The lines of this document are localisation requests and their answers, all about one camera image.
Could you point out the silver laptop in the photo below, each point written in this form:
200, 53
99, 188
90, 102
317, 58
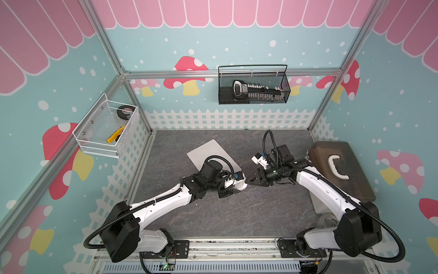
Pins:
212, 147

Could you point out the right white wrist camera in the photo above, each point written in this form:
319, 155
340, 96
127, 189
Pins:
261, 160

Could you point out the black tape roll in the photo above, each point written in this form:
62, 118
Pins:
125, 112

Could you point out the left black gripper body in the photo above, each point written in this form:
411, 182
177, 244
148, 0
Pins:
214, 185

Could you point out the white wireless mouse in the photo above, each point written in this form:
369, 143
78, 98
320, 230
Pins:
237, 183

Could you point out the white wire mesh basket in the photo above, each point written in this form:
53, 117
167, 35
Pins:
99, 124

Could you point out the black wire mesh basket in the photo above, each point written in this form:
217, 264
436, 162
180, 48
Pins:
264, 75

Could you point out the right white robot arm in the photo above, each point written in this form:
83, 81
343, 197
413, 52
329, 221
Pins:
360, 230

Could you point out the socket bit set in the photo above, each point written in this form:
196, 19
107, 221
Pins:
256, 93

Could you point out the brown lidded storage box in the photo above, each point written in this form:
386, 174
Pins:
337, 162

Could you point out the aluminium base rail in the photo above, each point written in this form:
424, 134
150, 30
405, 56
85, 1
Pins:
239, 255

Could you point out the clear tape roll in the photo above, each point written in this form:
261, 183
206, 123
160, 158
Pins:
327, 220

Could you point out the yellow tool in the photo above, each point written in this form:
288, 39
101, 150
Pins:
116, 135

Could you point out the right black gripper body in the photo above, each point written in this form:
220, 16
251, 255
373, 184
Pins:
273, 174

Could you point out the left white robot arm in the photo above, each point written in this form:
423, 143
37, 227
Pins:
125, 232

